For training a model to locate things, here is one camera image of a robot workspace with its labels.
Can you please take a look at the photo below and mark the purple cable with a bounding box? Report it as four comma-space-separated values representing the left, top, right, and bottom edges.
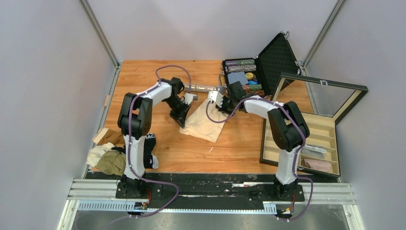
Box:
205, 96, 315, 222
126, 65, 192, 219

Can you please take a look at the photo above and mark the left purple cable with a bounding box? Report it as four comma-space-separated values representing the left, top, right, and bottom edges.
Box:
126, 65, 192, 219

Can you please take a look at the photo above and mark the pink rolled underwear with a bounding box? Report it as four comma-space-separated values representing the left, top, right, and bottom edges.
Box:
303, 159, 333, 173

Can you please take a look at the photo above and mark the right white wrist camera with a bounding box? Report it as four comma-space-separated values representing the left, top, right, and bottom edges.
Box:
207, 91, 224, 107

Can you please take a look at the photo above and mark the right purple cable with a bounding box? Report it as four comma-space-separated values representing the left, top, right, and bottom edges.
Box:
205, 96, 315, 222

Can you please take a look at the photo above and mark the wooden compartment display box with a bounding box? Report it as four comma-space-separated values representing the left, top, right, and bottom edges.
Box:
271, 73, 368, 178

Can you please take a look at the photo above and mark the white cloth in pile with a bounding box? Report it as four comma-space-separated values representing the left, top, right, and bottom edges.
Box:
86, 142, 115, 167

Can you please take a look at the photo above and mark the black poker chip case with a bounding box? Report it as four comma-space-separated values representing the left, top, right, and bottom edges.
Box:
222, 31, 302, 96

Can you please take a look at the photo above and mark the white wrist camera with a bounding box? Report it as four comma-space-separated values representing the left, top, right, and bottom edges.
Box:
182, 92, 198, 105
207, 91, 224, 107

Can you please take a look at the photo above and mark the grey rolled underwear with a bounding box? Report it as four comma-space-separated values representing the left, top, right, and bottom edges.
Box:
301, 144, 327, 159

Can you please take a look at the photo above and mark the rhinestone silver microphone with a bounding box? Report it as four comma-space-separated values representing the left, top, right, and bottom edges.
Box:
183, 84, 226, 94

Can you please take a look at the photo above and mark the cream boxer underwear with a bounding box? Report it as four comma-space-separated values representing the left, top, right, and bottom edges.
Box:
179, 99, 228, 143

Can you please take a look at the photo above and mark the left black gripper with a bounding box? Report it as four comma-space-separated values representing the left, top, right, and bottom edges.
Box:
164, 97, 191, 128

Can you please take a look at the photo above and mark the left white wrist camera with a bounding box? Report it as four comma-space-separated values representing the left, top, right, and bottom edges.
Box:
182, 92, 198, 105

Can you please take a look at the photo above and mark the black Junhao underwear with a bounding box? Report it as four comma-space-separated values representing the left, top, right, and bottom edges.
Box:
111, 133, 159, 169

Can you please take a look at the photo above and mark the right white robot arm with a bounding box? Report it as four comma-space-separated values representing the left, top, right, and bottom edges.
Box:
208, 82, 310, 200

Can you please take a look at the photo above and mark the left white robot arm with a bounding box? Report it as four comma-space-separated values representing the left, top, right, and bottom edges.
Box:
117, 78, 197, 198

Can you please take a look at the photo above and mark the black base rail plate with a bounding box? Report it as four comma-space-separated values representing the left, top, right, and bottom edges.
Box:
85, 172, 306, 211

